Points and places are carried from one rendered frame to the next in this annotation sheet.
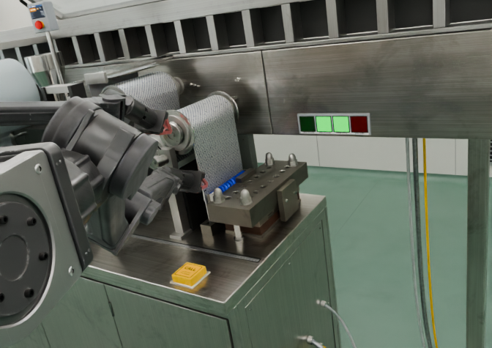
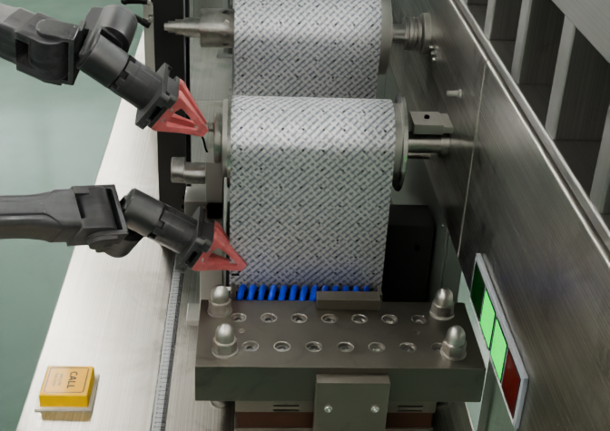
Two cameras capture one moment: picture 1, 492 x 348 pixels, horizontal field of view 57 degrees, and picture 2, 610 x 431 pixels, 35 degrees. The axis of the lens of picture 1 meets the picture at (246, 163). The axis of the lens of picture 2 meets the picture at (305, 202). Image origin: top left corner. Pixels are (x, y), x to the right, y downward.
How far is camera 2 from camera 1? 113 cm
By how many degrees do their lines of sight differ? 47
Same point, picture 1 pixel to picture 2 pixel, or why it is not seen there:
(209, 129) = (290, 167)
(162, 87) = (338, 29)
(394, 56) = (582, 288)
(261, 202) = (243, 371)
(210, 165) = (269, 236)
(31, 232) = not seen: outside the picture
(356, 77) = (538, 268)
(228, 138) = (350, 207)
